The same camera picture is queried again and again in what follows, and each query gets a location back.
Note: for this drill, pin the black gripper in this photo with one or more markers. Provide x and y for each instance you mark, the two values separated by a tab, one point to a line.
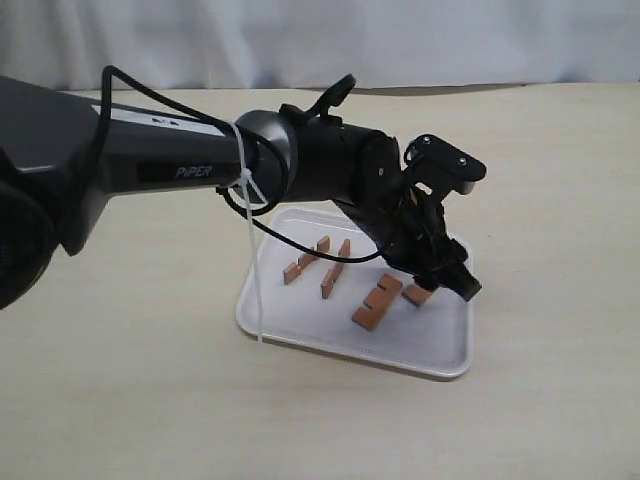
413	239

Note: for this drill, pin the wooden notched piece four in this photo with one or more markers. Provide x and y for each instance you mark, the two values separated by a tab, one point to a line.
417	295

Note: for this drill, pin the wooden notched piece one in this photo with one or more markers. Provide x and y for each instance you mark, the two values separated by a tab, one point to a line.
378	301

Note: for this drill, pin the wooden notched piece two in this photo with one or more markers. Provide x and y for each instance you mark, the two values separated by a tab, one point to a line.
335	270

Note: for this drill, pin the wooden notched piece three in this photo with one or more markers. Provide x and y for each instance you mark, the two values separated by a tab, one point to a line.
294	269

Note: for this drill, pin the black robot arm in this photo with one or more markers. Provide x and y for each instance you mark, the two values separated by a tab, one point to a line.
64	156

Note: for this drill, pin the white plastic tray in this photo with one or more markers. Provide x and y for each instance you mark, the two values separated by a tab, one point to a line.
434	340

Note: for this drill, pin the white zip tie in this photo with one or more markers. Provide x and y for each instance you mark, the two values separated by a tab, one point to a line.
250	225

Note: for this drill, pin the white backdrop cloth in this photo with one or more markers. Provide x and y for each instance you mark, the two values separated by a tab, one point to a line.
300	44

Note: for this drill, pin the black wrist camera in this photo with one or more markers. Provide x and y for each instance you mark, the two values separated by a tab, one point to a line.
441	166

